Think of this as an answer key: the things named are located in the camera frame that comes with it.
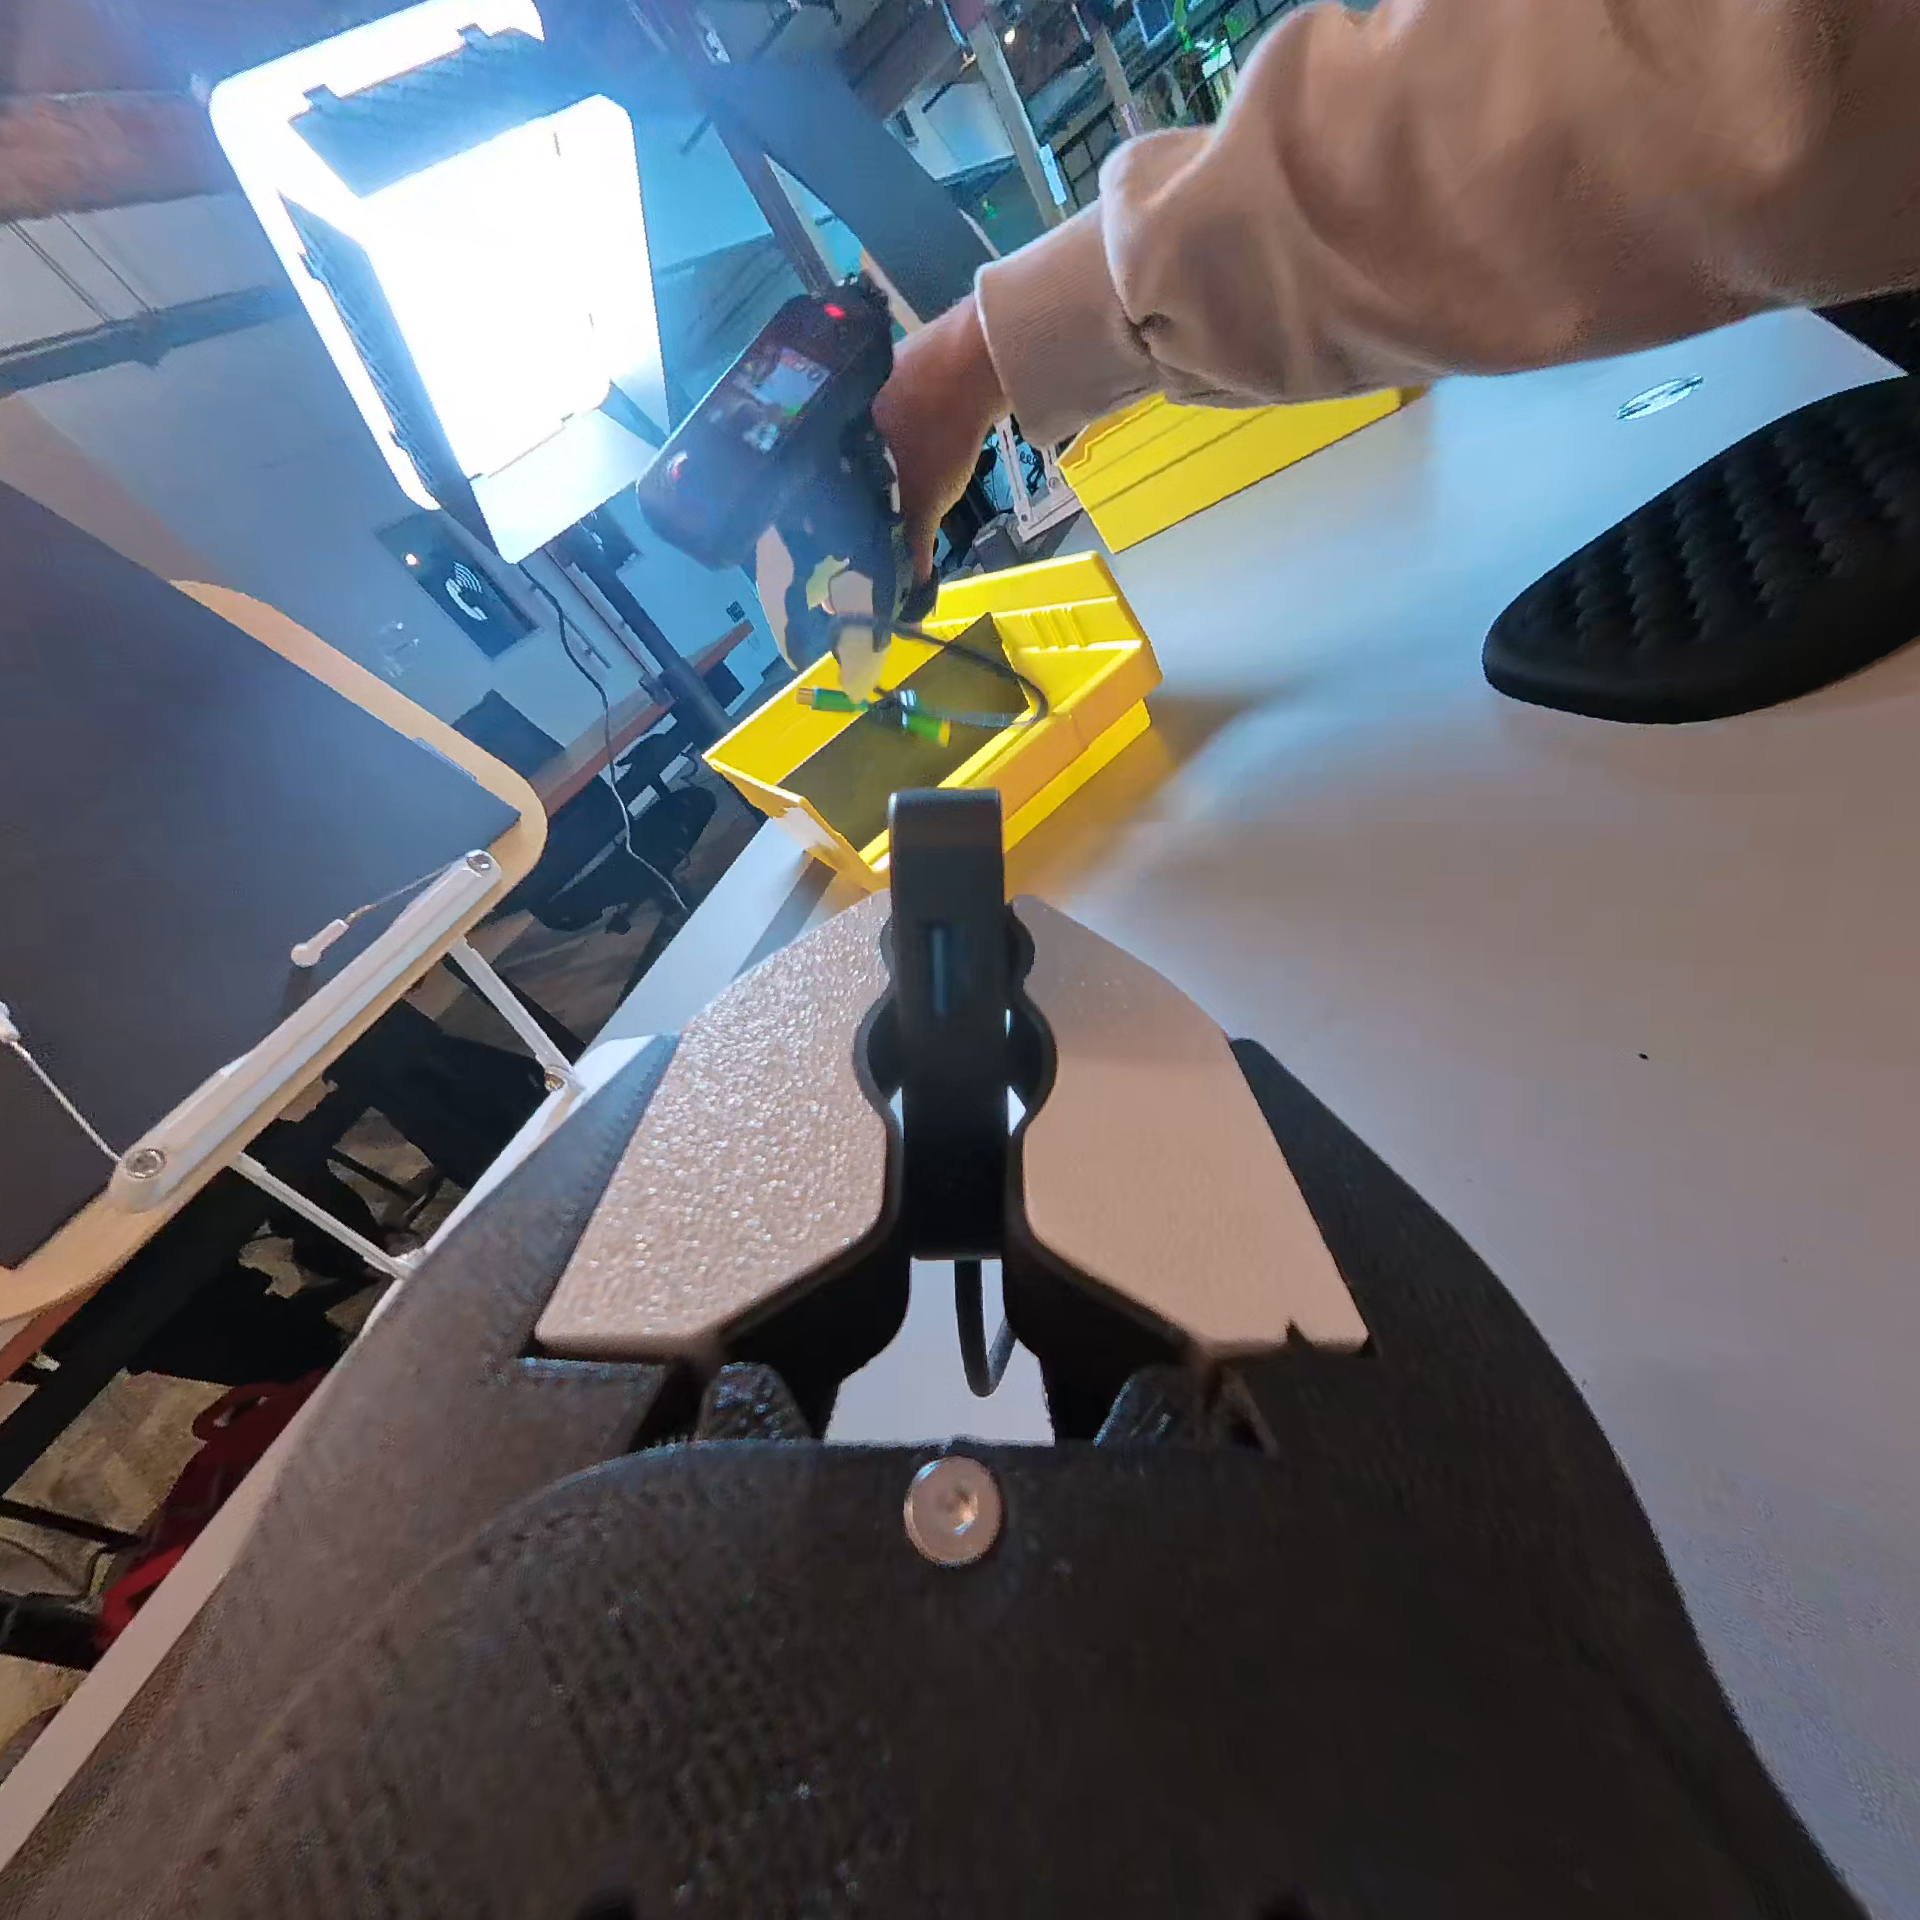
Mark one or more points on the black board on white stand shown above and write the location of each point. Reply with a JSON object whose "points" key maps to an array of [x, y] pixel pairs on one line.
{"points": [[195, 779]]}

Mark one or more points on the red plastic bin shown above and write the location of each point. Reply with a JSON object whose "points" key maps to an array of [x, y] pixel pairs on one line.
{"points": [[211, 1500]]}

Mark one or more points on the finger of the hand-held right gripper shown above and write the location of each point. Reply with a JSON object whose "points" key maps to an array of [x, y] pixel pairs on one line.
{"points": [[859, 661]]}

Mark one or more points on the black mesh wrist rest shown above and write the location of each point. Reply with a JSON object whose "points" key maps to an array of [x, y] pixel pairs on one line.
{"points": [[1724, 570]]}

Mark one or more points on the person's right hand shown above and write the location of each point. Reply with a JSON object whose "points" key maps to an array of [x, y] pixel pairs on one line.
{"points": [[945, 434]]}

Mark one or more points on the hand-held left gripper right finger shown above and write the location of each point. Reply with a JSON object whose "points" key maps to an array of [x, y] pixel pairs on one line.
{"points": [[1185, 1170]]}

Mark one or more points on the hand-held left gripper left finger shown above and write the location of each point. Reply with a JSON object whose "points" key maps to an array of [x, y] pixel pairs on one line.
{"points": [[720, 1170]]}

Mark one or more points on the bright studio light panel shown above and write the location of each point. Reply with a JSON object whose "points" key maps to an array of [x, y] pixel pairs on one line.
{"points": [[480, 269]]}

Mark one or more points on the yellow plastic bin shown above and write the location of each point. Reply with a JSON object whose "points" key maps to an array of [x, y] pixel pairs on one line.
{"points": [[1080, 674]]}

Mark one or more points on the black phone sign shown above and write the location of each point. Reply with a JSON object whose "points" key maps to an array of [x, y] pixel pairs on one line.
{"points": [[464, 592]]}

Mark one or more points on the stack of nested yellow bins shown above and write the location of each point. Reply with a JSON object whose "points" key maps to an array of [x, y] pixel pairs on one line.
{"points": [[1244, 451]]}

